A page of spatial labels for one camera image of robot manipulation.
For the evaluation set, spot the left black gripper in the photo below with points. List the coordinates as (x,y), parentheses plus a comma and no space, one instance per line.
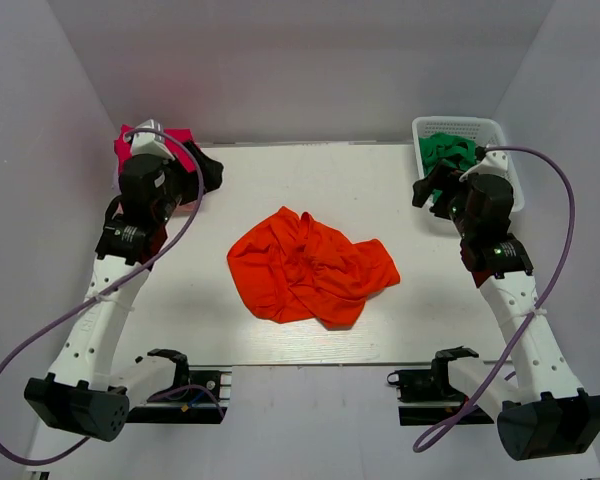
(212,170)

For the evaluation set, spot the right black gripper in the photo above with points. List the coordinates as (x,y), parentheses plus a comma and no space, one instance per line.
(437,178)

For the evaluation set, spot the orange t-shirt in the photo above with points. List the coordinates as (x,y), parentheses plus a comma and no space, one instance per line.
(290,268)

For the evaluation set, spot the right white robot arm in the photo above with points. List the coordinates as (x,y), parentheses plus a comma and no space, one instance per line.
(545,411)

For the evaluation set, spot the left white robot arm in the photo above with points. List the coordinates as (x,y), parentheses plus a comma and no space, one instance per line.
(80,393)

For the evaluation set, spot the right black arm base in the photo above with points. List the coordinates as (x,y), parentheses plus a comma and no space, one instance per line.
(420,401)

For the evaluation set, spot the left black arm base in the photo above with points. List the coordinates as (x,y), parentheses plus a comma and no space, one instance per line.
(204,401)

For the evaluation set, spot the green t-shirt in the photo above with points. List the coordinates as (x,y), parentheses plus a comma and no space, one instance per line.
(454,151)

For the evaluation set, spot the folded magenta t-shirt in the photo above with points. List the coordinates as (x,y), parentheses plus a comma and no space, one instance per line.
(175,143)

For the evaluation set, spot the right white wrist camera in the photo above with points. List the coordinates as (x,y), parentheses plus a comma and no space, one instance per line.
(494,163)

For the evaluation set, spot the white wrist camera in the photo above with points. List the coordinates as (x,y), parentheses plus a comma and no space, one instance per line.
(494,163)
(150,143)

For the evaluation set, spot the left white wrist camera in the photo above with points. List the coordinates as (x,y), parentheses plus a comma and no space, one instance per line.
(150,143)

